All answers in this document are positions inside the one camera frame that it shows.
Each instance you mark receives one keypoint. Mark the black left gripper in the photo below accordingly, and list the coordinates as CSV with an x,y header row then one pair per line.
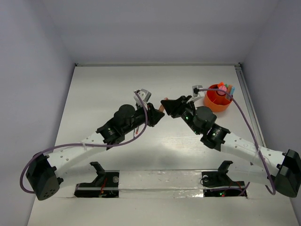
x,y
153,114

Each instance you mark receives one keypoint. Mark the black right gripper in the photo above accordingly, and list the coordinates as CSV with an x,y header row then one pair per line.
x,y
173,108

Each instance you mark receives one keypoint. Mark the peach translucent marker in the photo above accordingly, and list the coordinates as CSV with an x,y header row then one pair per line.
x,y
161,108

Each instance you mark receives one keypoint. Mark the blue tip clear highlighter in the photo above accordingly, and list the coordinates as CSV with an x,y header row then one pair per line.
x,y
230,91

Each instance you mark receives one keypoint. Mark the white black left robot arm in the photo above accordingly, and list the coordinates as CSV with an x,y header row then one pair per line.
x,y
56,168

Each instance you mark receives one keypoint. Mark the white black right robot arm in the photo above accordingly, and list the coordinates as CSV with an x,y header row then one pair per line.
x,y
282,169

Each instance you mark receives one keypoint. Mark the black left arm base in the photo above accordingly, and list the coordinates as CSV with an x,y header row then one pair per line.
x,y
105,185

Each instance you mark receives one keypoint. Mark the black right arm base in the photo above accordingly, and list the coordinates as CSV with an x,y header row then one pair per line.
x,y
216,183

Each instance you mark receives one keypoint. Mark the orange round organizer container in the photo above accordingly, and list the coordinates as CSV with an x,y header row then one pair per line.
x,y
215,102

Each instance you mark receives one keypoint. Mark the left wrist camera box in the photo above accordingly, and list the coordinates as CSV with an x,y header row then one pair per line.
x,y
142,94

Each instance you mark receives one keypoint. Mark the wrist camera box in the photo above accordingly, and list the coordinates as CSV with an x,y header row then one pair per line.
x,y
142,94
197,91

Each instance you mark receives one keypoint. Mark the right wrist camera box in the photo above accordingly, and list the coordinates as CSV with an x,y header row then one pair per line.
x,y
197,91

